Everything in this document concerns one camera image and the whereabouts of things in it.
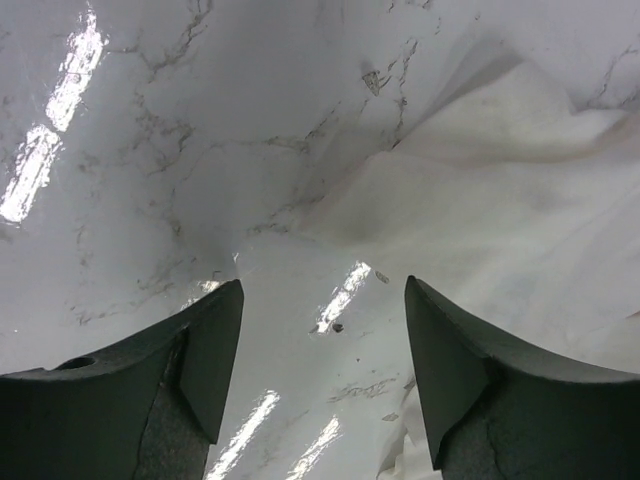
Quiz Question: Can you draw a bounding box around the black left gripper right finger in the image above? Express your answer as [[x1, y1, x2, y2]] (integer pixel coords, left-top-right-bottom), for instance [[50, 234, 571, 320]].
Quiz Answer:
[[404, 277, 639, 479]]

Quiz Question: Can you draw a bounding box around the white t shirt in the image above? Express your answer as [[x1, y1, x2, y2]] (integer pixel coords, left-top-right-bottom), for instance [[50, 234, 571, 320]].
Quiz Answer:
[[299, 34, 640, 480]]

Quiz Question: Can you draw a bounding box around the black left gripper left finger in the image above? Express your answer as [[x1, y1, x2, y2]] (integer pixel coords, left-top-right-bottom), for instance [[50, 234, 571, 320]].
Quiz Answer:
[[1, 280, 244, 479]]

